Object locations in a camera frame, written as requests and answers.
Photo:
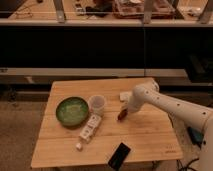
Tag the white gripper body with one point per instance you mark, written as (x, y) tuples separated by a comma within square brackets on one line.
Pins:
[(124, 108)]

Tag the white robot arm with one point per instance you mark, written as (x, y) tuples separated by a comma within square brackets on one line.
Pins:
[(197, 116)]

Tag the white sponge block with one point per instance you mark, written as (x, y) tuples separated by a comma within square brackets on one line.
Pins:
[(124, 96)]

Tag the clear plastic cup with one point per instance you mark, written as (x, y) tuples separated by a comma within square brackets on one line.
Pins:
[(97, 104)]

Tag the wooden table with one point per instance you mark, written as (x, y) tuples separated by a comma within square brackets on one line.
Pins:
[(148, 133)]

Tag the green bowl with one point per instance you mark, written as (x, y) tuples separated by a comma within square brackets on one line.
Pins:
[(72, 111)]

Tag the black smartphone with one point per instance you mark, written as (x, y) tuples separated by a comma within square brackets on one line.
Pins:
[(119, 156)]

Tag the small white cube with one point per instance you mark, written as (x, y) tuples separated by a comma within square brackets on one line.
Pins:
[(79, 146)]

